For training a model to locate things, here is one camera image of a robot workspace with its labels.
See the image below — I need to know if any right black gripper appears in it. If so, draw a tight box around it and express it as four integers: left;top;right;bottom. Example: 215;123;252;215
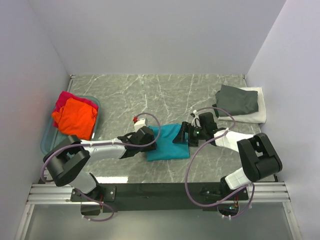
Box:
172;121;207;148

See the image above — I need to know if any teal t-shirt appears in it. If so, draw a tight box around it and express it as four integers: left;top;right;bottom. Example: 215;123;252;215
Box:
146;123;190;162

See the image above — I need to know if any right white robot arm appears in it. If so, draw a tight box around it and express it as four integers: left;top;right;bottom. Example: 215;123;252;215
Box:
172;111;283;200

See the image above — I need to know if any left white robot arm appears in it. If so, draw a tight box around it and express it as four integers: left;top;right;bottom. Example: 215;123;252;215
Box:
41;126;160;201

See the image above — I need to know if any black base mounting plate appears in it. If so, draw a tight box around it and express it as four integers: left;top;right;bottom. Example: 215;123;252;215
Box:
69;182;251;217

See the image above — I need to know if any folded dark grey t-shirt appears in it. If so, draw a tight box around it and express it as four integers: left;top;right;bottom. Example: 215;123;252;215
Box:
212;85;259;116

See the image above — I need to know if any orange t-shirt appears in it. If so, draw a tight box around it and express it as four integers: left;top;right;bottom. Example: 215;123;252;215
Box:
51;98;98;140

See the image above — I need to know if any folded white t-shirt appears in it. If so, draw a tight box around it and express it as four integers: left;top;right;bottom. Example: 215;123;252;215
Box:
215;85;267;124

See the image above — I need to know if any magenta t-shirt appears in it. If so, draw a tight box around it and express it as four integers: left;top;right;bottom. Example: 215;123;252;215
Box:
52;91;100;113

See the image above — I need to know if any translucent blue plastic basin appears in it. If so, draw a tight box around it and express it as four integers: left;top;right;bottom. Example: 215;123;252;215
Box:
40;95;101;155

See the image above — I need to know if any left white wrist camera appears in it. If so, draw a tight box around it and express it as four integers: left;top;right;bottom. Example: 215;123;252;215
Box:
133;116;148;132

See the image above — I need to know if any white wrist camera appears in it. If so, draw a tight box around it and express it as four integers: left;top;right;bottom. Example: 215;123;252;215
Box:
190;110;201;128
133;116;148;132

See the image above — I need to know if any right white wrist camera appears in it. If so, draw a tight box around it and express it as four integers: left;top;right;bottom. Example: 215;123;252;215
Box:
190;110;201;128

